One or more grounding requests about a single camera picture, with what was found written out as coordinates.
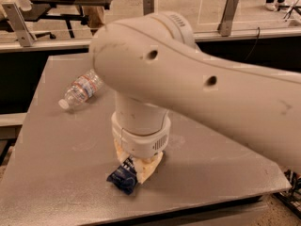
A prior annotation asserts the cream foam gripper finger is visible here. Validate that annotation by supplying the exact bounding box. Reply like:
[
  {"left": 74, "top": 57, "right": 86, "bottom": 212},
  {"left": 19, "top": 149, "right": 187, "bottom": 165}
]
[
  {"left": 114, "top": 139, "right": 130, "bottom": 163},
  {"left": 133, "top": 152, "right": 164, "bottom": 184}
]

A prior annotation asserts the dark blue rxbar wrapper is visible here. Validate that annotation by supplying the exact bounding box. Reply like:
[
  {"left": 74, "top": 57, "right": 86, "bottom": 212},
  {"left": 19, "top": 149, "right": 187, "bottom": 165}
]
[{"left": 106, "top": 156, "right": 137, "bottom": 195}]

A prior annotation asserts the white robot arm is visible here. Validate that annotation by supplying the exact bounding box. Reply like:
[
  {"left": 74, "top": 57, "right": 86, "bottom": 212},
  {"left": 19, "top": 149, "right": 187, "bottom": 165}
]
[{"left": 89, "top": 12, "right": 301, "bottom": 172}]

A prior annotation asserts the clear plastic water bottle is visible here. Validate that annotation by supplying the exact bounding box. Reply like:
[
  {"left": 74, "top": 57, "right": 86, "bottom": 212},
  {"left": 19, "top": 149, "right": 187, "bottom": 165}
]
[{"left": 58, "top": 69, "right": 103, "bottom": 110}]

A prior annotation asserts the black background desk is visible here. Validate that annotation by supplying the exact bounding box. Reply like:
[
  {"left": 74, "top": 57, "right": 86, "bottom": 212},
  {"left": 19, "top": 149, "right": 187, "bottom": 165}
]
[{"left": 22, "top": 0, "right": 113, "bottom": 38}]

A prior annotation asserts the grey metal barrier rail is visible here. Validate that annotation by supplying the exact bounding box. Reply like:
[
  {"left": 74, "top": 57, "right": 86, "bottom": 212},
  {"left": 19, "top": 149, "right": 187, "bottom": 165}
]
[{"left": 0, "top": 26, "right": 301, "bottom": 54}]

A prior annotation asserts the black wire rack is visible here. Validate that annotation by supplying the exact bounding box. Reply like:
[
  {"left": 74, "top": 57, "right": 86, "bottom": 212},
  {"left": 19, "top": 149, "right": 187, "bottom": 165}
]
[{"left": 274, "top": 169, "right": 301, "bottom": 219}]

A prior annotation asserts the grey metal left bracket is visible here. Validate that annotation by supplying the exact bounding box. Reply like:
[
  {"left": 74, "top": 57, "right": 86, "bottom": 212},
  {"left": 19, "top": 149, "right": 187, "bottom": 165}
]
[{"left": 2, "top": 3, "right": 34, "bottom": 47}]

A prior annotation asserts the grey metal bracket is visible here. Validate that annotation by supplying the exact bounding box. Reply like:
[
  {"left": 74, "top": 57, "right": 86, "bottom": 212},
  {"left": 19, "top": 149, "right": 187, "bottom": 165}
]
[
  {"left": 2, "top": 3, "right": 34, "bottom": 47},
  {"left": 143, "top": 0, "right": 154, "bottom": 15},
  {"left": 217, "top": 0, "right": 239, "bottom": 37}
]

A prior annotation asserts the grey metal middle bracket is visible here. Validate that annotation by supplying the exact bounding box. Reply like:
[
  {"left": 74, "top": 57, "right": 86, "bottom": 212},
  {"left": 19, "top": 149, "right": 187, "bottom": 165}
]
[{"left": 143, "top": 0, "right": 154, "bottom": 15}]

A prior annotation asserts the grey metal right bracket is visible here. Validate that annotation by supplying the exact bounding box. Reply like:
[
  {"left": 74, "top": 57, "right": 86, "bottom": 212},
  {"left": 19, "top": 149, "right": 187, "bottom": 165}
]
[{"left": 217, "top": 0, "right": 239, "bottom": 37}]

